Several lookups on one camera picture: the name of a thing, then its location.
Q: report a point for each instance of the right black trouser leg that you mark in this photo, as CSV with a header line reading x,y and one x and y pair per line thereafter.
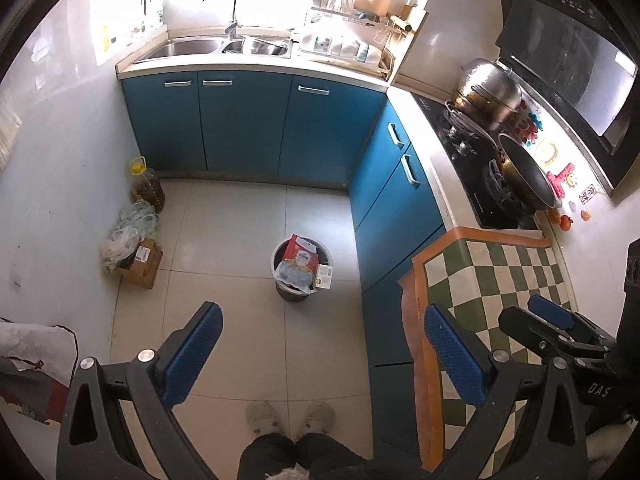
x,y
326,458

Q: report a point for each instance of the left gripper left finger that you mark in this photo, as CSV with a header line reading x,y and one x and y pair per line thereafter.
x,y
95,442

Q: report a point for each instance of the black wok pan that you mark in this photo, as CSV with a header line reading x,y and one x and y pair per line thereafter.
x,y
523,175

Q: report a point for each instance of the grey slipper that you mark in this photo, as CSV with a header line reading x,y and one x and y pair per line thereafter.
x,y
263,419
319,418

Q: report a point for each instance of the red white sugar bag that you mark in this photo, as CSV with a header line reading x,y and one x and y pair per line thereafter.
x,y
298,265

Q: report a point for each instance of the right grey slipper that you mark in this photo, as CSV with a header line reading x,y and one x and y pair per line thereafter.
x,y
319,418

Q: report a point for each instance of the black range hood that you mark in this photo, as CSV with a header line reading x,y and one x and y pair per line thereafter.
x,y
572,61

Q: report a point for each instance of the chrome kitchen faucet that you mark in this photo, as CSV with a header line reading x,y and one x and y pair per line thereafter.
x,y
223,13

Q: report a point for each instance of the white round trash bin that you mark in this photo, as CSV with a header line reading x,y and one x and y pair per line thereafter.
x,y
289,293

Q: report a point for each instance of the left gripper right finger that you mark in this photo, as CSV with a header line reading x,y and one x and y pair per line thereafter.
x,y
551,441

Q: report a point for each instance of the white green medicine box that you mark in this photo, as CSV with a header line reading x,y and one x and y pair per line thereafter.
x,y
323,277

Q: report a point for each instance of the left grey slipper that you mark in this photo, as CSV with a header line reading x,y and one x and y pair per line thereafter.
x,y
263,419

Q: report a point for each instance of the white plastic bag pile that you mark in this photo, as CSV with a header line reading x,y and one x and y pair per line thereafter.
x,y
136,222

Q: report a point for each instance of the dish drying rack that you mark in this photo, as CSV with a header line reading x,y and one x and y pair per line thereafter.
x,y
369,36

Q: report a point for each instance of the green checkered orange-edged mat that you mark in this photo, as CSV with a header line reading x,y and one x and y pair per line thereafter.
x,y
475,275

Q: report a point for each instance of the black trouser leg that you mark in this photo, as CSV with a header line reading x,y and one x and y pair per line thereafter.
x,y
326,458
267,456

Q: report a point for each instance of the stainless steel double sink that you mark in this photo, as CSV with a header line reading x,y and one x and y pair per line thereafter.
x,y
247,45

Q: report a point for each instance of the stainless steel stock pot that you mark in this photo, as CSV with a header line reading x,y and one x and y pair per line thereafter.
x,y
486,93

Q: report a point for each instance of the black gas stove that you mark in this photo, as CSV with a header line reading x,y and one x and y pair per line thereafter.
x,y
473,158

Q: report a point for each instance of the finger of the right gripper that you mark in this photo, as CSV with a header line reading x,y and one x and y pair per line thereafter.
x,y
560,312
544,339

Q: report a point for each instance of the left black trouser leg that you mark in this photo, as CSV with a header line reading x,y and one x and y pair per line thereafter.
x,y
267,456

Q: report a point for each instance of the cooking oil bottle yellow cap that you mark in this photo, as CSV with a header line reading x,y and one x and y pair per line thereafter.
x,y
146,185

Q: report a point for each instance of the brown cardboard box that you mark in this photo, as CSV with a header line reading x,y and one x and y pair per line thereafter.
x,y
142,266

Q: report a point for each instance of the blue kitchen base cabinets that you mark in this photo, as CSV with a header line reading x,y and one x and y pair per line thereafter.
x,y
311,132

